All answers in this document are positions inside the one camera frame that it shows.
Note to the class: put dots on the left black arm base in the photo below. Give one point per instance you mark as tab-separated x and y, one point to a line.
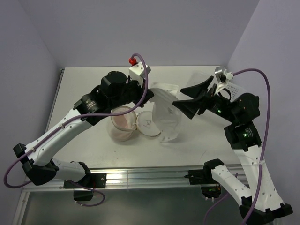
92	181

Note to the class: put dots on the white garment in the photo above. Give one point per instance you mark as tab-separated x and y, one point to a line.
165	115

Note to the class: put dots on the pink bra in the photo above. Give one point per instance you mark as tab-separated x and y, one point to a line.
124	121

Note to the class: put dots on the aluminium rail frame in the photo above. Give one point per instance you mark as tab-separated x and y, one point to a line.
87	146

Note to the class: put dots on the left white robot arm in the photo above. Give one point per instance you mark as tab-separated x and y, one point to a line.
37	157

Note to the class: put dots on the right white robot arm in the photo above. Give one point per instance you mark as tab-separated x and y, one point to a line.
259	202

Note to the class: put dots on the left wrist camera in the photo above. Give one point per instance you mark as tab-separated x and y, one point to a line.
137	71

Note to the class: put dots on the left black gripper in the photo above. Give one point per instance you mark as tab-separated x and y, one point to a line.
141	93

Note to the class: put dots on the white mesh laundry bag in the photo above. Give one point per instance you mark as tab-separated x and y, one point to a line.
143	124

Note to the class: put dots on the clear plastic perforated basket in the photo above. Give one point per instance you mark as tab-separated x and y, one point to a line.
231	90

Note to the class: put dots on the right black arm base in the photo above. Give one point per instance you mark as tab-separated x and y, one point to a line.
210	188

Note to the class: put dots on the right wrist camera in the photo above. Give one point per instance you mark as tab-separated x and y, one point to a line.
223	77

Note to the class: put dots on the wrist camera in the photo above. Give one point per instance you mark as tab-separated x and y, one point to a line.
137	71
223	77

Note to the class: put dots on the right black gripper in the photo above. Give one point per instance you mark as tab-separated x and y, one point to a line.
189	107

